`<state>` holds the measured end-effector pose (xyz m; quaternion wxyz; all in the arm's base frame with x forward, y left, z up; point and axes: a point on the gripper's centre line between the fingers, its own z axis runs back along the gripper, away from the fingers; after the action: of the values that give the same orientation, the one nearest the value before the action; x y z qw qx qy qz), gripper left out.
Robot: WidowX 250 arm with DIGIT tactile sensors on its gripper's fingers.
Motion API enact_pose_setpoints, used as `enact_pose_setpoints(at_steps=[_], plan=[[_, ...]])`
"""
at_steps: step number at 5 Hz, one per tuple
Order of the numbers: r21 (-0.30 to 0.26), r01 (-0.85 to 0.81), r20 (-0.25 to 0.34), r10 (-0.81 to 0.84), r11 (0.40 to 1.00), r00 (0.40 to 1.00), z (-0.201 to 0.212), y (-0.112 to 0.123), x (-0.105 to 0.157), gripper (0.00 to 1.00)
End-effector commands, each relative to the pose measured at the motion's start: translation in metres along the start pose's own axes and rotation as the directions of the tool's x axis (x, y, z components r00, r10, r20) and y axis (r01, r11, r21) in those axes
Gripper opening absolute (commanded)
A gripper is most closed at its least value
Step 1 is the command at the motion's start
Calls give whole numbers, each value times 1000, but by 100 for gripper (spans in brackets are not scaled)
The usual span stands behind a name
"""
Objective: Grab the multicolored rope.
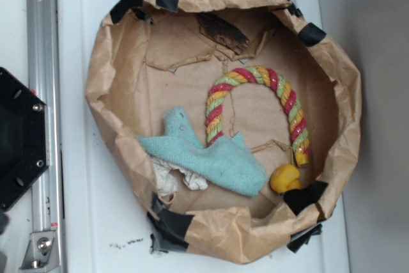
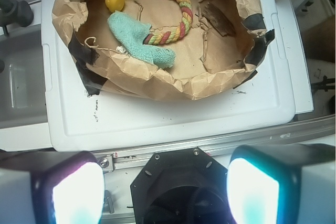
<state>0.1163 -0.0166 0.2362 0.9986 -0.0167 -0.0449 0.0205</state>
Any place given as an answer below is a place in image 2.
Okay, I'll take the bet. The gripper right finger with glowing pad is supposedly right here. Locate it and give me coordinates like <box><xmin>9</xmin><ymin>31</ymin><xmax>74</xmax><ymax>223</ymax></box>
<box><xmin>226</xmin><ymin>144</ymin><xmax>335</xmax><ymax>223</ymax></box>

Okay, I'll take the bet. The crumpled brown paper bag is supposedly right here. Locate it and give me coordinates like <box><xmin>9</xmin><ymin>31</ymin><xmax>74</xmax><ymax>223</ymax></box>
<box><xmin>52</xmin><ymin>0</ymin><xmax>274</xmax><ymax>101</ymax></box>

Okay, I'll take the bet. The dark brown bark piece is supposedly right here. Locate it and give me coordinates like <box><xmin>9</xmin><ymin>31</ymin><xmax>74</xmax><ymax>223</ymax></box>
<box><xmin>201</xmin><ymin>2</ymin><xmax>236</xmax><ymax>37</ymax></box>

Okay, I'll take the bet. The clear plastic bin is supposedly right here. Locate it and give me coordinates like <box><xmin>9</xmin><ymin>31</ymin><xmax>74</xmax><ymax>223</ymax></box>
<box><xmin>1</xmin><ymin>25</ymin><xmax>47</xmax><ymax>129</ymax></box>

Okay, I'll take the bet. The yellow rubber duck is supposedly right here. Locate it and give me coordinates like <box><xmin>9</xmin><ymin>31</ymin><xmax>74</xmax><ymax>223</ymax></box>
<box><xmin>104</xmin><ymin>0</ymin><xmax>125</xmax><ymax>13</ymax></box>

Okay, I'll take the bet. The teal knitted cloth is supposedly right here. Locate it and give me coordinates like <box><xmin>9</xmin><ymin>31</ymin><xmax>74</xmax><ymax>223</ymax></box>
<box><xmin>107</xmin><ymin>11</ymin><xmax>176</xmax><ymax>69</ymax></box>

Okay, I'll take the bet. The white plastic bin lid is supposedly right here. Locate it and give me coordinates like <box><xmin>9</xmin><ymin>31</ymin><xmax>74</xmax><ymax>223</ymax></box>
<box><xmin>41</xmin><ymin>0</ymin><xmax>314</xmax><ymax>151</ymax></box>

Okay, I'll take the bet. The aluminium frame rail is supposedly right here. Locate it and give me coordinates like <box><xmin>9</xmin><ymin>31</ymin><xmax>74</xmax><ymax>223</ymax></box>
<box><xmin>93</xmin><ymin>114</ymin><xmax>335</xmax><ymax>173</ymax></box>

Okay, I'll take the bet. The black octagonal mount plate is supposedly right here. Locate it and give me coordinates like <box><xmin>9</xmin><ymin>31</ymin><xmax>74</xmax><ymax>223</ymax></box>
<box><xmin>130</xmin><ymin>147</ymin><xmax>235</xmax><ymax>223</ymax></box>

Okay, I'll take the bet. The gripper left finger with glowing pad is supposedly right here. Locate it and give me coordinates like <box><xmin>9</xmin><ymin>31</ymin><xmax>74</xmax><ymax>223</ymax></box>
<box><xmin>1</xmin><ymin>151</ymin><xmax>105</xmax><ymax>223</ymax></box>

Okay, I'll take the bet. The multicolored twisted rope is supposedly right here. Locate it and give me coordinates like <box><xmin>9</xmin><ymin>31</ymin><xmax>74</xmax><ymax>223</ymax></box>
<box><xmin>121</xmin><ymin>0</ymin><xmax>194</xmax><ymax>47</ymax></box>

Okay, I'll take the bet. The black clamp knob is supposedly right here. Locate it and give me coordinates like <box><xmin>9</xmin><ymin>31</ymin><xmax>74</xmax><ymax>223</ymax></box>
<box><xmin>1</xmin><ymin>0</ymin><xmax>34</xmax><ymax>37</ymax></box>

